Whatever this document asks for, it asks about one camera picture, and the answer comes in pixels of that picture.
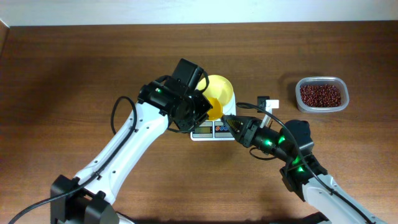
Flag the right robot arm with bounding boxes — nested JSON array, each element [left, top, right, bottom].
[[221, 115, 385, 223]]

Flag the clear plastic container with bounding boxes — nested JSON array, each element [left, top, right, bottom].
[[295, 77, 349, 113]]

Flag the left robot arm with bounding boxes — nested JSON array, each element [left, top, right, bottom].
[[50, 58, 211, 224]]

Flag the white digital kitchen scale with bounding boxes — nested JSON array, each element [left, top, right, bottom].
[[190, 94, 236, 141]]

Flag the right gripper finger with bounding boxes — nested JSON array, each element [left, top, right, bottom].
[[225, 123, 246, 141], [221, 115, 253, 124]]

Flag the yellow measuring scoop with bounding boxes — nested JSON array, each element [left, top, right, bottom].
[[207, 97, 223, 121]]

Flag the red beans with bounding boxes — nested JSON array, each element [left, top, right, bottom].
[[299, 84, 341, 108]]

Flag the pale yellow bowl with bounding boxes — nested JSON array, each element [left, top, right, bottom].
[[197, 75, 234, 110]]

